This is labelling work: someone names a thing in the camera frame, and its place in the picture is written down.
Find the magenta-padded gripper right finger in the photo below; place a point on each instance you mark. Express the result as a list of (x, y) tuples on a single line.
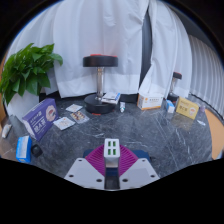
[(141, 171)]

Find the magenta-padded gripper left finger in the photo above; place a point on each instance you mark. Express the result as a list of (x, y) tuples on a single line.
[(82, 171)]

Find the white charger with green ports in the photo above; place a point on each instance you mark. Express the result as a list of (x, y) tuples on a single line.
[(111, 151)]

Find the small black round object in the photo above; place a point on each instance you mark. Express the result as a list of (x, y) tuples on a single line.
[(36, 150)]

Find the white card packet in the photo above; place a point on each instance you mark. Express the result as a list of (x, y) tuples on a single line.
[(73, 107), (64, 123)]

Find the blister pack of pills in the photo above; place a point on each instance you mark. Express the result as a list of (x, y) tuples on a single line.
[(79, 117)]

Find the blue and white small box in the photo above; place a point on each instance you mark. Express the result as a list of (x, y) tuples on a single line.
[(23, 148)]

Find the small white tube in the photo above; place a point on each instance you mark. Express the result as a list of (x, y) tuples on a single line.
[(122, 106)]

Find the purple cardboard box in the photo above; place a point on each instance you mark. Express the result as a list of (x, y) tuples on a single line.
[(40, 118)]

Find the white and orange box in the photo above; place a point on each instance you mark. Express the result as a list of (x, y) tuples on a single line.
[(150, 101)]

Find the small white sachet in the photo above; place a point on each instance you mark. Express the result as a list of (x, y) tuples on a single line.
[(201, 122)]

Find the yellow box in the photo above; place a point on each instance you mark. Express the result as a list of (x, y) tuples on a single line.
[(187, 107)]

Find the flat white blue box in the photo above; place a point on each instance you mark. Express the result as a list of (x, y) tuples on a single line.
[(111, 97)]

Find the small purple bottle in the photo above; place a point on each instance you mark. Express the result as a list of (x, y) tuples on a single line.
[(202, 107)]

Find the black round stool red trim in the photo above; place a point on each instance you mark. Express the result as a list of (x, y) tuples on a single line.
[(99, 83), (174, 87)]

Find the green leafy potted plant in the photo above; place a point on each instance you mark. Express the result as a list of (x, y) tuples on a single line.
[(28, 71)]

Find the white vertical blinds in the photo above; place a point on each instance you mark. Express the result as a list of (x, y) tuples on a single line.
[(208, 73)]

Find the white curtain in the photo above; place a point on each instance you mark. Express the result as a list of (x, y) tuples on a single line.
[(96, 43), (170, 50)]

